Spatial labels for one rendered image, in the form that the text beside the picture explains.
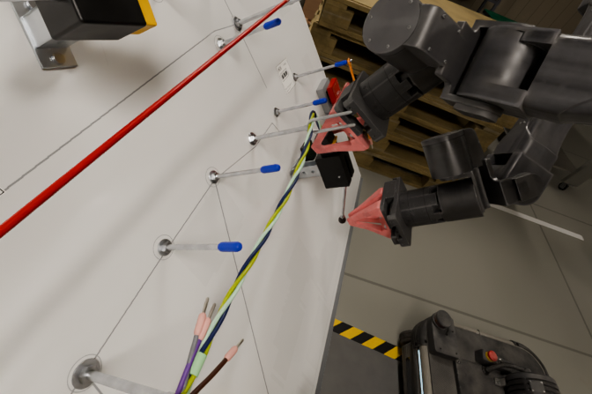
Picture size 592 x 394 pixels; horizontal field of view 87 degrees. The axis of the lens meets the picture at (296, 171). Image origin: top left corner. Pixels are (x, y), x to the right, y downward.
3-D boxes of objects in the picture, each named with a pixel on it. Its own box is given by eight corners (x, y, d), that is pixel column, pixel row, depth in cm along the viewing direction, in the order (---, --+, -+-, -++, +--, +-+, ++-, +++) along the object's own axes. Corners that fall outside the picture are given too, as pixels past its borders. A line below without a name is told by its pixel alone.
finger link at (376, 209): (336, 216, 51) (392, 205, 46) (345, 189, 57) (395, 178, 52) (353, 245, 54) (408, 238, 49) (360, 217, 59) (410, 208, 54)
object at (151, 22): (104, -11, 21) (123, -23, 20) (122, -8, 22) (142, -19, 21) (122, 34, 21) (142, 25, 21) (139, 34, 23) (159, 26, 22)
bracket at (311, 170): (294, 184, 51) (321, 182, 49) (289, 173, 50) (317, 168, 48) (302, 168, 54) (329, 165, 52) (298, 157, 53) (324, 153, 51)
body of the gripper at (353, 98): (338, 107, 36) (391, 64, 32) (353, 78, 44) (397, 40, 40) (373, 145, 38) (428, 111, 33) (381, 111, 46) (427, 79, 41)
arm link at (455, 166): (548, 193, 41) (499, 189, 50) (523, 110, 41) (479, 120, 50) (466, 222, 40) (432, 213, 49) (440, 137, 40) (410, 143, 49)
